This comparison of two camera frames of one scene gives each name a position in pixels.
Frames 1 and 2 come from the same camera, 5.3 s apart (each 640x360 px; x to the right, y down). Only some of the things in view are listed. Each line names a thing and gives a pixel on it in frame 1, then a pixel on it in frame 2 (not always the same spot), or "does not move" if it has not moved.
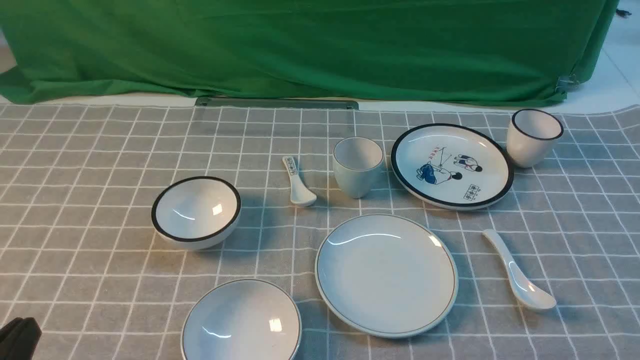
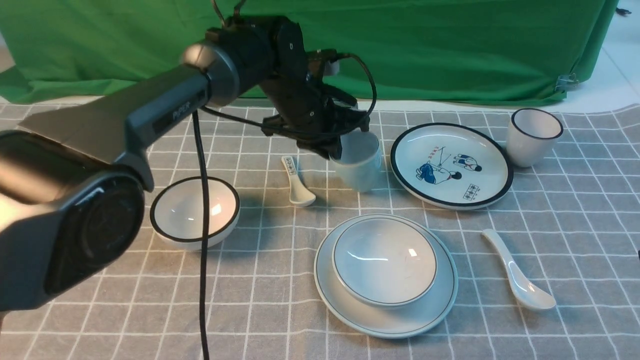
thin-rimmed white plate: [386, 276] does not move
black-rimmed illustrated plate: [452, 166] does not move
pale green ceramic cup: [357, 161] does not move
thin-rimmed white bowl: [242, 319] to [383, 260]
